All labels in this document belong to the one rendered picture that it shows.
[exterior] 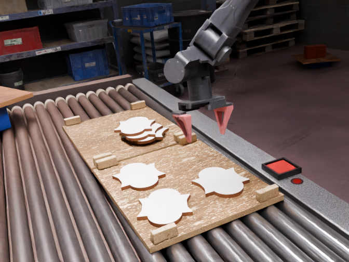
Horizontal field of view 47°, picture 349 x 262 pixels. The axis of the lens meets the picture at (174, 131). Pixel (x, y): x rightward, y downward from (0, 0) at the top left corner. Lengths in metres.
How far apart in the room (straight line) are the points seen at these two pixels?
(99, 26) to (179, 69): 4.65
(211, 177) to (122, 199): 0.23
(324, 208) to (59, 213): 0.63
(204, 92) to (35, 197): 0.53
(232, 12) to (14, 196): 0.74
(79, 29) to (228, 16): 4.55
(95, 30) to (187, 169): 4.50
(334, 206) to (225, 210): 0.25
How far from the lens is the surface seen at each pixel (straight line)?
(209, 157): 1.16
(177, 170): 1.10
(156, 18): 4.48
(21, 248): 0.96
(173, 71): 0.90
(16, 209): 1.11
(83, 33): 5.43
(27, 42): 5.25
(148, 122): 1.34
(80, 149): 1.33
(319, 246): 0.87
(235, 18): 0.91
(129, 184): 1.05
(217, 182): 1.01
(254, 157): 1.20
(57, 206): 1.07
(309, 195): 1.03
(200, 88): 0.95
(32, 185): 1.20
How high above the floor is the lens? 1.46
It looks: 23 degrees down
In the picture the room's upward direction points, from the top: 6 degrees counter-clockwise
